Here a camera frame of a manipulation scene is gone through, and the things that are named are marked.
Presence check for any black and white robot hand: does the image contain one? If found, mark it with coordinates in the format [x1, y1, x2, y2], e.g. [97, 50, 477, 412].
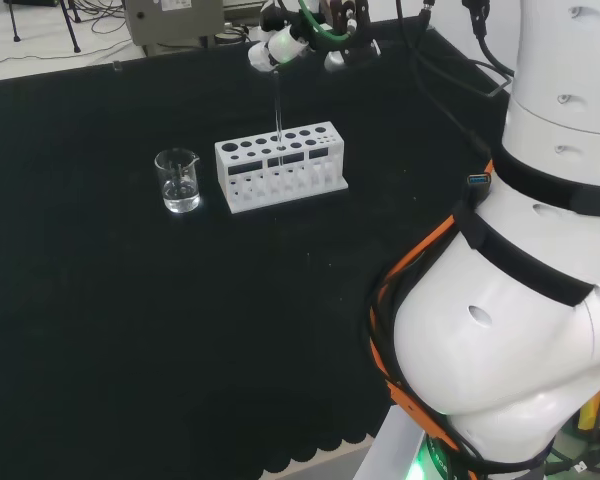
[247, 0, 382, 74]

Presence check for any clear glass rod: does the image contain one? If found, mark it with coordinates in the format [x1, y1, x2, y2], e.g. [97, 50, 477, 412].
[273, 68, 285, 169]

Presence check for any white test tube rack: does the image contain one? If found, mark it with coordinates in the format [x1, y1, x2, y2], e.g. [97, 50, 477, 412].
[214, 121, 350, 215]

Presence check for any grey equipment box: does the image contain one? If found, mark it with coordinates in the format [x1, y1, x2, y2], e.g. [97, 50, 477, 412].
[123, 0, 226, 56]

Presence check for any small clear glass beaker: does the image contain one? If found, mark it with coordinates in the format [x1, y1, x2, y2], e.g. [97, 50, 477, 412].
[154, 148, 202, 215]

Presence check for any black tripod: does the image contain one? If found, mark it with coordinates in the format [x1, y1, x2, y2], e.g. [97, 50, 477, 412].
[2, 0, 82, 54]

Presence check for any black bench cloth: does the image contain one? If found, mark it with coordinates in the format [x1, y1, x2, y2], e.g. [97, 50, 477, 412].
[0, 17, 511, 480]

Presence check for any yellow stop button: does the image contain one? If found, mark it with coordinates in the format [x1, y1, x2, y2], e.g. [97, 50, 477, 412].
[577, 382, 600, 432]

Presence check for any black floor cable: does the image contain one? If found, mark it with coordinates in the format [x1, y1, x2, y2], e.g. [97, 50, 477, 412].
[77, 0, 131, 34]

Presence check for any black USB cable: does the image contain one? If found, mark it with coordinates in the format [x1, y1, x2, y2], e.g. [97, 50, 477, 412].
[395, 0, 492, 190]

